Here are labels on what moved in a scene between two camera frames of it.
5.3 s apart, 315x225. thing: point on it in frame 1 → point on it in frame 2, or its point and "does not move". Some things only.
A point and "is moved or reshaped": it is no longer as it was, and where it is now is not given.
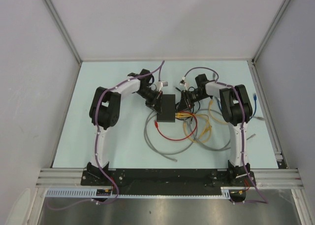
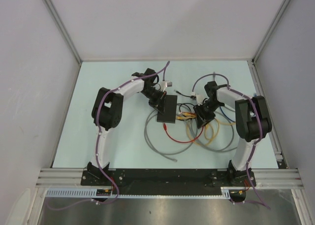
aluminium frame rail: [269, 178] does not move
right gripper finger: [182, 105] → [201, 122]
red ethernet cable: [156, 125] → [165, 128]
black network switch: [168, 113] does not move
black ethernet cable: [188, 89] is moved or reshaped
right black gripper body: [191, 98] → [205, 111]
